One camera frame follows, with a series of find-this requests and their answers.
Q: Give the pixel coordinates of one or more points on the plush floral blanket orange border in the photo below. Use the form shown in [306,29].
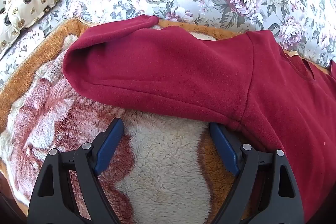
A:
[162,174]

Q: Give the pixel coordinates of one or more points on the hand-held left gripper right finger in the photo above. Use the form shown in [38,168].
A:
[225,148]

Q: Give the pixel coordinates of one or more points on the dark red fleece sweater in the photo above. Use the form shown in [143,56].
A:
[170,69]

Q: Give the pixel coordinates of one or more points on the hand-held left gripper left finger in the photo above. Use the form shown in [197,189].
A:
[110,145]

